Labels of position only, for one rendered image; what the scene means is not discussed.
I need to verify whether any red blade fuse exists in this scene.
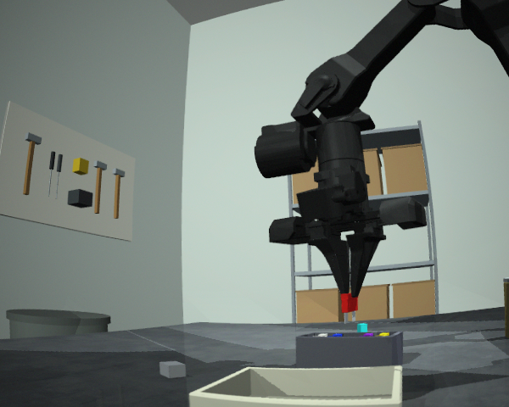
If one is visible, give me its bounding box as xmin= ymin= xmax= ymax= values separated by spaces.
xmin=340 ymin=293 xmax=358 ymax=324

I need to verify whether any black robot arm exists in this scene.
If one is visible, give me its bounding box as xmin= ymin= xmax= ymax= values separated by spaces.
xmin=254 ymin=0 xmax=509 ymax=223

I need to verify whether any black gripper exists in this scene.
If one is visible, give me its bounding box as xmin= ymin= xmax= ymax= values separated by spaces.
xmin=269 ymin=159 xmax=427 ymax=298

